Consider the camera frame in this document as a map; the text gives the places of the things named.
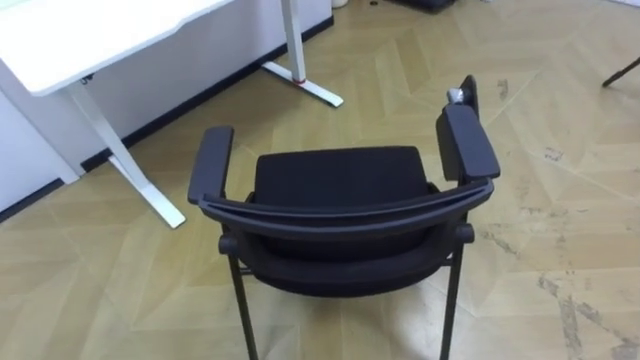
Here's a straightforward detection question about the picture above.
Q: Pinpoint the white standing desk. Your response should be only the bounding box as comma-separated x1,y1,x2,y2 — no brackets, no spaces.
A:
0,0,345,230

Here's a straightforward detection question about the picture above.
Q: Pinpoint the black armchair with tablet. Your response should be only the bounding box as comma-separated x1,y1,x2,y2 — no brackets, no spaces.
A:
187,74,501,360

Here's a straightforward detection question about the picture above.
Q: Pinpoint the black stand base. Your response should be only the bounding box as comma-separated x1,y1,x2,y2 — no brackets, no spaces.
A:
388,0,457,14

